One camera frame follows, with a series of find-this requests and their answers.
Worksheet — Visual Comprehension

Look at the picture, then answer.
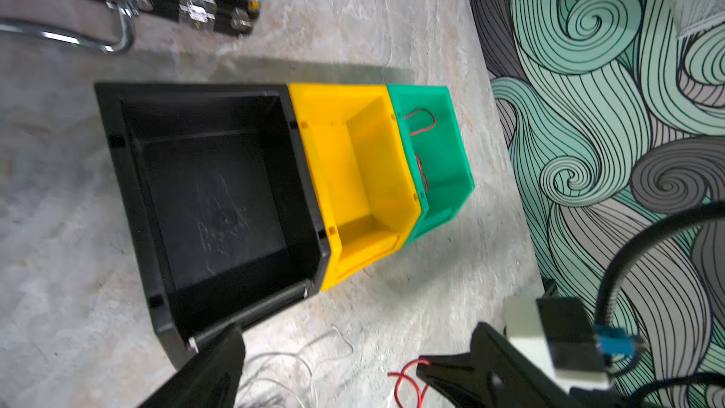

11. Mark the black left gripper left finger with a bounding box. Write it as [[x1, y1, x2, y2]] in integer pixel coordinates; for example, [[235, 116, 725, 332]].
[[140, 325, 245, 408]]

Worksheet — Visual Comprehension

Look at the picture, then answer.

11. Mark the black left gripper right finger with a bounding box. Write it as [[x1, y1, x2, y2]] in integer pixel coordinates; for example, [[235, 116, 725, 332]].
[[416, 322, 572, 407]]

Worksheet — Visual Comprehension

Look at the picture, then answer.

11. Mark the red cable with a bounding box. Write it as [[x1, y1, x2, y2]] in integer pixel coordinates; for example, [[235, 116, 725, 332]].
[[403, 107, 438, 193], [387, 357, 432, 408]]

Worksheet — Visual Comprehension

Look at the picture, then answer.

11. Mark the white cable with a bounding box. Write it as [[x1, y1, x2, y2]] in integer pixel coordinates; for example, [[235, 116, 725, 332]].
[[234, 325, 355, 408]]

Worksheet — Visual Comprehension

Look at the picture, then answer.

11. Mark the black plastic bin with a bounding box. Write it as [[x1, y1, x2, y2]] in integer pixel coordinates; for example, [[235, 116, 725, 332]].
[[94, 82, 332, 368]]

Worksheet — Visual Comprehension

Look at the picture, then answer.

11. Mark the green plastic bin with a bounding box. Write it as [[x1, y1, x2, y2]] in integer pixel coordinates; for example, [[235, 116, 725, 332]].
[[387, 84, 475, 246]]

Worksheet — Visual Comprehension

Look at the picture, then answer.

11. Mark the yellow plastic bin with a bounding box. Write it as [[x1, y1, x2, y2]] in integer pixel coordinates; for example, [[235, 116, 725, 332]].
[[289, 83, 421, 290]]

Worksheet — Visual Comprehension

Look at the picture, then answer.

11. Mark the black right arm hose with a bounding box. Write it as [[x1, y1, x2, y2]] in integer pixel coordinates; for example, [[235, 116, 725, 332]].
[[593, 200, 725, 408]]

